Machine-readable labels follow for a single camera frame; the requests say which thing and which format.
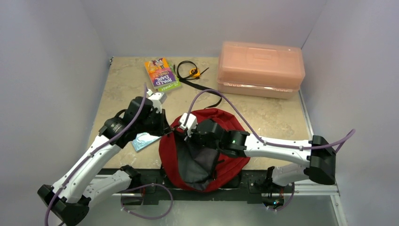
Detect translucent orange plastic box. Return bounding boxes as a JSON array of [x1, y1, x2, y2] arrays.
[[217, 41, 305, 99]]

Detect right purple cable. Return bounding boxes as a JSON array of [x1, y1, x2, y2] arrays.
[[186, 89, 357, 153]]

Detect light blue notebook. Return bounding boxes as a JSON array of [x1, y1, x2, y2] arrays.
[[132, 133, 161, 153]]

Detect purple Roald Dahl book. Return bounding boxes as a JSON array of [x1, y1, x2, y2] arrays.
[[144, 57, 176, 89]]

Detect black cable with orange tag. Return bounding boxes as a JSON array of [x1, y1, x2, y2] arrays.
[[173, 60, 210, 81]]

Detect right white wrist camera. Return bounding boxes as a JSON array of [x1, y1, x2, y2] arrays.
[[178, 113, 198, 131]]

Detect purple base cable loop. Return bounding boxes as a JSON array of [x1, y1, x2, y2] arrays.
[[120, 183, 173, 220]]

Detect red student backpack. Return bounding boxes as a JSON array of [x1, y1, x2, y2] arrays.
[[159, 105, 250, 192]]

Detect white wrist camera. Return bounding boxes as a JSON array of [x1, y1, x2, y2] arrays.
[[146, 89, 167, 113], [178, 113, 198, 131]]

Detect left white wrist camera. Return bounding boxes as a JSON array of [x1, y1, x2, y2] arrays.
[[146, 89, 167, 113]]

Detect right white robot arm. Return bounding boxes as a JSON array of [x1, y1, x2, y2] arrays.
[[180, 119, 336, 192]]

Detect green paperback book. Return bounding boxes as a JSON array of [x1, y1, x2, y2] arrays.
[[157, 61, 182, 92]]

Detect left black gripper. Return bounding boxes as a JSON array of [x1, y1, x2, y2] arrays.
[[136, 107, 171, 136]]

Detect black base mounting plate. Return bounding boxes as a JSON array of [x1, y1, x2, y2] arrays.
[[83, 166, 295, 210]]

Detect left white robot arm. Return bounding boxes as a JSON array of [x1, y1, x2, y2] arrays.
[[38, 92, 171, 226]]

